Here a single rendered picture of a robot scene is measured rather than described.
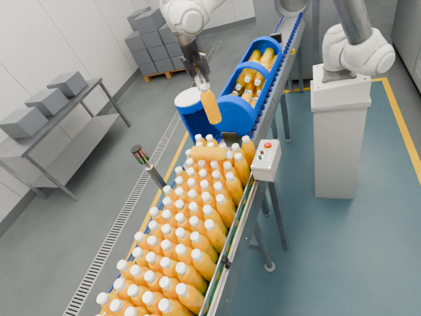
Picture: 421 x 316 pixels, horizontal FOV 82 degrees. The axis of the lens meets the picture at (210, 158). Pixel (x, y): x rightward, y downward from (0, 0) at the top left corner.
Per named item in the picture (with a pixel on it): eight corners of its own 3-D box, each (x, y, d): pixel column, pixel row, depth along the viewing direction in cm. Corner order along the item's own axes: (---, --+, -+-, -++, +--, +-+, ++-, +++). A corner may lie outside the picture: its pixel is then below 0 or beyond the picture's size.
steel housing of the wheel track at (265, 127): (306, 42, 295) (305, 11, 272) (260, 181, 170) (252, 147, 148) (282, 45, 309) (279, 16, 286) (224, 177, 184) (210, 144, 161)
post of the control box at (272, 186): (289, 246, 195) (272, 163, 129) (288, 251, 193) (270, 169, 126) (284, 245, 197) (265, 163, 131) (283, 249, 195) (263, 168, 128)
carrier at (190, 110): (202, 168, 268) (217, 180, 248) (168, 101, 210) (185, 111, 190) (221, 153, 275) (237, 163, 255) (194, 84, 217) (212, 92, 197)
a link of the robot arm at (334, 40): (340, 53, 149) (339, 16, 135) (364, 61, 135) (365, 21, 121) (317, 66, 149) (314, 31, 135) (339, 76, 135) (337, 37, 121)
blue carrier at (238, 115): (284, 67, 204) (280, 32, 186) (256, 137, 154) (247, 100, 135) (252, 71, 218) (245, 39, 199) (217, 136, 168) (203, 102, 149)
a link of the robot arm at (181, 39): (178, 25, 106) (183, 38, 110) (168, 34, 101) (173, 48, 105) (195, 21, 102) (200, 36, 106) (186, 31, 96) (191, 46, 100)
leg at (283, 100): (291, 138, 278) (285, 91, 236) (290, 142, 275) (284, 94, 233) (285, 138, 281) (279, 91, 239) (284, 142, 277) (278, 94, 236)
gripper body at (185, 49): (198, 36, 105) (205, 56, 111) (183, 39, 109) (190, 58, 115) (191, 44, 101) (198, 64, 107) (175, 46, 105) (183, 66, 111)
